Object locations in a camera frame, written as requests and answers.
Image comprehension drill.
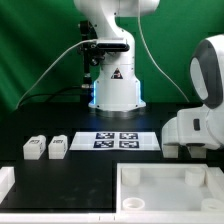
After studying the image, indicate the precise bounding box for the black cable on table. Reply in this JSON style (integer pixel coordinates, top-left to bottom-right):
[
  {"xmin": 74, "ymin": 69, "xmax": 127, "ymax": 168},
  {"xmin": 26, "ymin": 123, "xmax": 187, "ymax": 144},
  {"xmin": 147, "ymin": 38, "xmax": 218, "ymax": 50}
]
[{"xmin": 19, "ymin": 85, "xmax": 84, "ymax": 106}]

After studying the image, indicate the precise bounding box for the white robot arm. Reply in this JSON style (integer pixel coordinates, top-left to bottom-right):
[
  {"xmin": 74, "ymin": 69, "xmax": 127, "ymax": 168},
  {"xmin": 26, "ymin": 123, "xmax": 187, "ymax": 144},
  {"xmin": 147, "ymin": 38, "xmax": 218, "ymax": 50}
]
[{"xmin": 73, "ymin": 0, "xmax": 224, "ymax": 149}]

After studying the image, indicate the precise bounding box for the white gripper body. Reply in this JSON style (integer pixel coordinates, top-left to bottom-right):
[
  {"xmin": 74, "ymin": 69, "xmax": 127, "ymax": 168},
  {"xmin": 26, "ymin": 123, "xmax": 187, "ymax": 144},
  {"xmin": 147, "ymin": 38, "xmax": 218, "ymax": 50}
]
[{"xmin": 162, "ymin": 108, "xmax": 224, "ymax": 150}]

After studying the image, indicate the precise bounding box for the white sheet with tags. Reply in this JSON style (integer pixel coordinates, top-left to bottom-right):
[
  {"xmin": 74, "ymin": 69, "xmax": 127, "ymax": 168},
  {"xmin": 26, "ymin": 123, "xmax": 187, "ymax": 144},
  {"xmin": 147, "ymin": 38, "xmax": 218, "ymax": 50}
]
[{"xmin": 70, "ymin": 132, "xmax": 160, "ymax": 151}]

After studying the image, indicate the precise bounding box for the grey camera cable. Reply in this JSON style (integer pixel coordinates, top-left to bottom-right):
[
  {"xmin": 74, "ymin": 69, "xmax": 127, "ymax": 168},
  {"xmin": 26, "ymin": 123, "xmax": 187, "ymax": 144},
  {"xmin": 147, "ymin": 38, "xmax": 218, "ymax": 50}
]
[{"xmin": 14, "ymin": 39, "xmax": 98, "ymax": 110}]

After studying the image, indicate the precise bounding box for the white left obstacle block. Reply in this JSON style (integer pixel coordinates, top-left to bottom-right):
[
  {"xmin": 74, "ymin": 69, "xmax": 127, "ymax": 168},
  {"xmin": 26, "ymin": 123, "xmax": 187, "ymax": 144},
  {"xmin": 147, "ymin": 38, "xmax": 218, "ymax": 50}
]
[{"xmin": 0, "ymin": 167, "xmax": 15, "ymax": 204}]

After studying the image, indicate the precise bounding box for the white square tabletop part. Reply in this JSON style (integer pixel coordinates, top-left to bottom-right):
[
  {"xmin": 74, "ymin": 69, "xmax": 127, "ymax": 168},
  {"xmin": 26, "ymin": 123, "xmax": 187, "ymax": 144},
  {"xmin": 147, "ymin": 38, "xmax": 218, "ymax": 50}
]
[{"xmin": 116, "ymin": 163, "xmax": 224, "ymax": 224}]

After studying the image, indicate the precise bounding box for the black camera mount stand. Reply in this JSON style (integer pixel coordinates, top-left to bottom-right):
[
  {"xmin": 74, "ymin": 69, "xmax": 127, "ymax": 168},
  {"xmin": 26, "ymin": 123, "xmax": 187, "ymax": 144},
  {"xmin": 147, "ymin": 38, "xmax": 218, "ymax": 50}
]
[{"xmin": 78, "ymin": 20, "xmax": 104, "ymax": 108}]

